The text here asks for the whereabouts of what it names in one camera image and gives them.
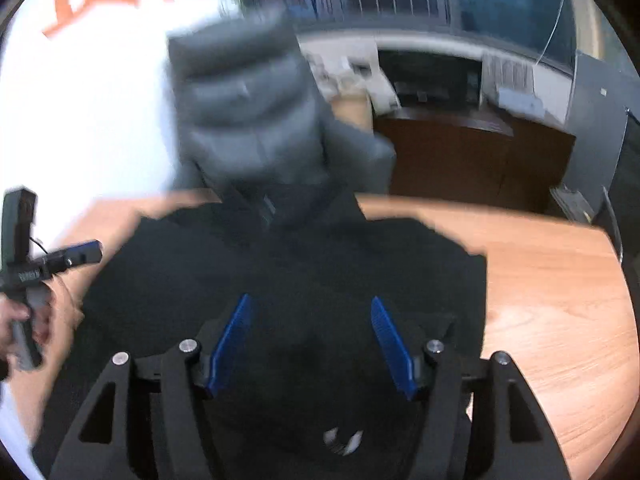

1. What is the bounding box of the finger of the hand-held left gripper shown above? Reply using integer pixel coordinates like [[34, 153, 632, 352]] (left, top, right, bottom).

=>
[[48, 240, 104, 275]]

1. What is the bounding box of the dark wooden cabinet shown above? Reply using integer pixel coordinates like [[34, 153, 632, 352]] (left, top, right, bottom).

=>
[[372, 105, 577, 215]]

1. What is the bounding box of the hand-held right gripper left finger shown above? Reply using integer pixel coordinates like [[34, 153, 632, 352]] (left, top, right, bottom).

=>
[[47, 293, 254, 480]]

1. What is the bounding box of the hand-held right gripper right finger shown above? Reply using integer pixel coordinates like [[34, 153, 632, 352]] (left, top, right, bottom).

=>
[[370, 296, 574, 480]]

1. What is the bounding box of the black garment with white logo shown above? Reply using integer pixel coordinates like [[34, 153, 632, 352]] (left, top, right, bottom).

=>
[[31, 191, 489, 480]]

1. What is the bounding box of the black monitor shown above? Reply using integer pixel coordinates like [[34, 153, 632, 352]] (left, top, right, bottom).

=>
[[377, 49, 485, 109]]

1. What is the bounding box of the person's left hand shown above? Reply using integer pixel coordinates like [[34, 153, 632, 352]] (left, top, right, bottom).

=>
[[0, 294, 85, 378]]

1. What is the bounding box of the grey partition panel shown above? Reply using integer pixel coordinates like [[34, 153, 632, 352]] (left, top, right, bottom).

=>
[[566, 50, 630, 137]]

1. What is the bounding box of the grey office chair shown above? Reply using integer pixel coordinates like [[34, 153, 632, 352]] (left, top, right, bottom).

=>
[[164, 12, 399, 228]]

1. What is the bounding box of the cardboard box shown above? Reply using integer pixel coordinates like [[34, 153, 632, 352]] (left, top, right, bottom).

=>
[[331, 91, 375, 137]]

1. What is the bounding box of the white paper box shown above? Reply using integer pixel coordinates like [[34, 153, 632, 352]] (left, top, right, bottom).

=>
[[498, 86, 545, 112]]

